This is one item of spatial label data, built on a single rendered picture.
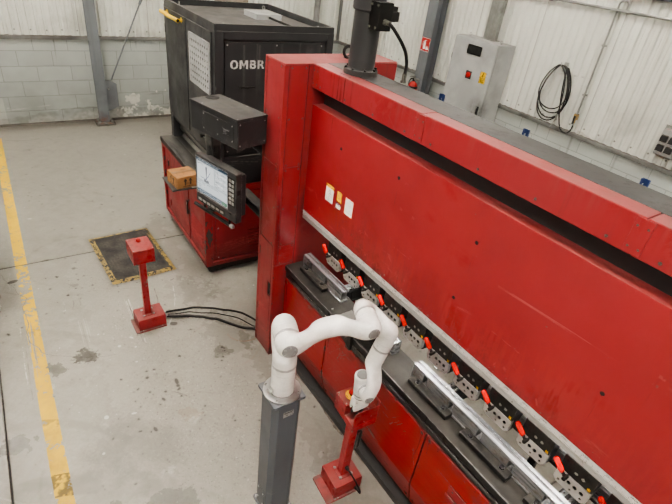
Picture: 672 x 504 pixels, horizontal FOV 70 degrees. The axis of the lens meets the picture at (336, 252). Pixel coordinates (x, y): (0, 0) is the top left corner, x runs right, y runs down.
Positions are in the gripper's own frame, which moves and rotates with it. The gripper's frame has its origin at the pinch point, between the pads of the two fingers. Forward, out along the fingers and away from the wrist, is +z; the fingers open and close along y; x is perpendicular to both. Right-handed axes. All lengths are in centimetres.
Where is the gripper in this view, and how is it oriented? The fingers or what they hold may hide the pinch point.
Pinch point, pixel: (358, 412)
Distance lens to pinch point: 283.8
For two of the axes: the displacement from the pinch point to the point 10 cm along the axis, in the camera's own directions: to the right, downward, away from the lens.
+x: 4.9, 5.2, -7.0
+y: -8.7, 2.5, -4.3
